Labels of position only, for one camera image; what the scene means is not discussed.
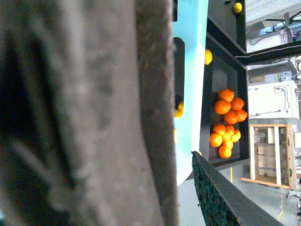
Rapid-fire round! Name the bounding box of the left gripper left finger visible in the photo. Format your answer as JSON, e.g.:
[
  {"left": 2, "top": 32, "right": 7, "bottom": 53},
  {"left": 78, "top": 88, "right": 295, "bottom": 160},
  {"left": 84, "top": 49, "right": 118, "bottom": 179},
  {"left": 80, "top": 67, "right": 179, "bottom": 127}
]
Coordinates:
[{"left": 0, "top": 0, "right": 179, "bottom": 226}]

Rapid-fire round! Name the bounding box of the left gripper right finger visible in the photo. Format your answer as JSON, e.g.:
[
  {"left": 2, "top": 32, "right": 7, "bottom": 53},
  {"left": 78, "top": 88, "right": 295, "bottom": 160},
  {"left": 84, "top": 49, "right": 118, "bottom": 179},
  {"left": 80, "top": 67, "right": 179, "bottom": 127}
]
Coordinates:
[{"left": 192, "top": 151, "right": 282, "bottom": 226}]

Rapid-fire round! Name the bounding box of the light blue plastic basket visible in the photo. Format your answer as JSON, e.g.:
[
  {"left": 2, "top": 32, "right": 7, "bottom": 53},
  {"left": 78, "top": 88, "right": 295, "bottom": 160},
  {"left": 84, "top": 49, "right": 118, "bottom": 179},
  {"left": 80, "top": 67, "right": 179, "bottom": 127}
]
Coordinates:
[{"left": 172, "top": 0, "right": 208, "bottom": 185}]

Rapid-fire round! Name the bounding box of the yellow lemon on shelf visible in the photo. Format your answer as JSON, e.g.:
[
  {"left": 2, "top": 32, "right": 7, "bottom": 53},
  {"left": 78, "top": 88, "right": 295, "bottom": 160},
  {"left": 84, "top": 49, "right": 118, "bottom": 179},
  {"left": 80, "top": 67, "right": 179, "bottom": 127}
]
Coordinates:
[{"left": 205, "top": 49, "right": 213, "bottom": 65}]

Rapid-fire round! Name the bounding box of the yellow lemon top shelf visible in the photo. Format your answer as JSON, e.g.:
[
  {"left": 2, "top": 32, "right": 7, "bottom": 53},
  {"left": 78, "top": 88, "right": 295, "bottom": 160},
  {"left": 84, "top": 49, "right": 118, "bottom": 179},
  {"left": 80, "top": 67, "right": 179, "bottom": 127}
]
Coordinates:
[{"left": 233, "top": 2, "right": 243, "bottom": 14}]

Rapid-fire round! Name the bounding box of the orange pile lower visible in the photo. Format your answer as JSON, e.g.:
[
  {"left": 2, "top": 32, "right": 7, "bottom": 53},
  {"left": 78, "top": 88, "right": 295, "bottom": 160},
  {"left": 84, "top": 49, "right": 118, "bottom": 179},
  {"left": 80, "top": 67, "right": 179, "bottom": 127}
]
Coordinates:
[{"left": 209, "top": 123, "right": 241, "bottom": 159}]

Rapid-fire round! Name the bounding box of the orange pile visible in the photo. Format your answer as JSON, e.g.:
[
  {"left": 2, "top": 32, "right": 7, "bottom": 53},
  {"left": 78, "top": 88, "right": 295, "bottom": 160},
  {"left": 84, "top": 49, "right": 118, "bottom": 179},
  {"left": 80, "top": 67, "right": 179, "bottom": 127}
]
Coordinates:
[
  {"left": 214, "top": 89, "right": 248, "bottom": 125},
  {"left": 209, "top": 123, "right": 241, "bottom": 159}
]

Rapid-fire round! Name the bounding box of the orange pile upper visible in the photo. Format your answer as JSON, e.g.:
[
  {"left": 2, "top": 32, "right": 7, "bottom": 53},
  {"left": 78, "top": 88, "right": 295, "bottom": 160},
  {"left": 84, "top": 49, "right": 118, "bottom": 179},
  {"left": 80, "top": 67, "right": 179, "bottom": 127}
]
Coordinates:
[{"left": 214, "top": 89, "right": 248, "bottom": 125}]

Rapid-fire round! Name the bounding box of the black produce display stand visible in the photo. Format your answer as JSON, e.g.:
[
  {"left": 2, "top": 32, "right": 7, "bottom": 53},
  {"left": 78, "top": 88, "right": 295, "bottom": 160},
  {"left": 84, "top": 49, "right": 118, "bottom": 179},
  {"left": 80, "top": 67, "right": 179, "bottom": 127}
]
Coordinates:
[{"left": 173, "top": 0, "right": 301, "bottom": 182}]

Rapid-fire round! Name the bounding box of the wooden crate frame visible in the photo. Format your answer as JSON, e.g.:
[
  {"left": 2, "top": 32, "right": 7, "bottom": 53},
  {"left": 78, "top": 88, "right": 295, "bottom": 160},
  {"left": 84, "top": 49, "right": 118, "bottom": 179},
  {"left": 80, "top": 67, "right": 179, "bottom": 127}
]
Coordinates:
[{"left": 241, "top": 124, "right": 301, "bottom": 191}]

